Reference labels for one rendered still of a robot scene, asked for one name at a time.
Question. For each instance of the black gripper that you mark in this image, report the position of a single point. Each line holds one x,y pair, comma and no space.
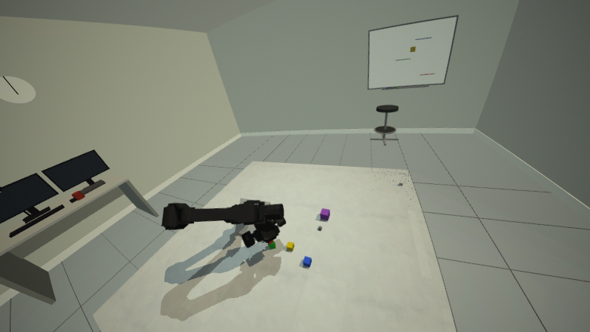
249,238

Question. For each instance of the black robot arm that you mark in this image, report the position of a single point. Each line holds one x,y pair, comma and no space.
179,215

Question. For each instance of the blue block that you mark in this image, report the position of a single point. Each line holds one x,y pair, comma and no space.
307,261

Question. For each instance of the purple block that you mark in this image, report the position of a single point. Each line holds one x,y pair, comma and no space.
325,213

